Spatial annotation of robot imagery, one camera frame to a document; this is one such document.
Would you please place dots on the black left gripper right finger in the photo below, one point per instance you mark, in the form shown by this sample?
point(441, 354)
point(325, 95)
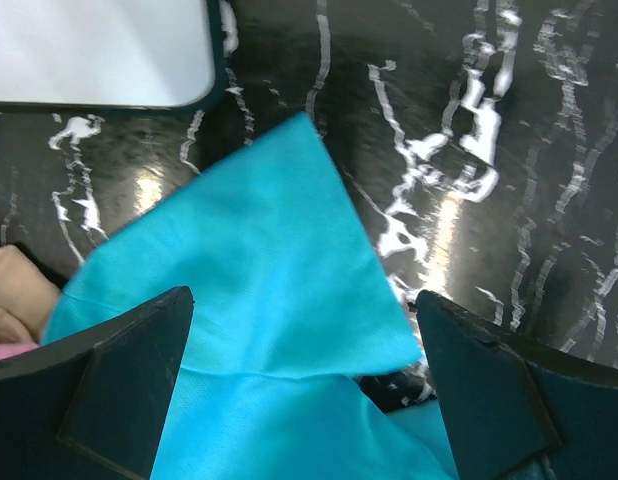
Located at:
point(514, 408)

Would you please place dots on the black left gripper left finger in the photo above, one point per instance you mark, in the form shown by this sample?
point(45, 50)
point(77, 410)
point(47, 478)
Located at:
point(93, 405)

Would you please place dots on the teal t shirt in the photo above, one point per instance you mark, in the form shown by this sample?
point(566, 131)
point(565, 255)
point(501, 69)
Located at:
point(291, 305)

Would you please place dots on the pink folded t shirt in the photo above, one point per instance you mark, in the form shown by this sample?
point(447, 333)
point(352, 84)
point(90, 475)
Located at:
point(8, 350)

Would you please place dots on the beige folded t shirt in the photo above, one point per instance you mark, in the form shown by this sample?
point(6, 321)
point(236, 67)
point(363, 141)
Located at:
point(27, 298)

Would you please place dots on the white dry erase board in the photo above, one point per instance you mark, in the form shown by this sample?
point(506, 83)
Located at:
point(111, 54)

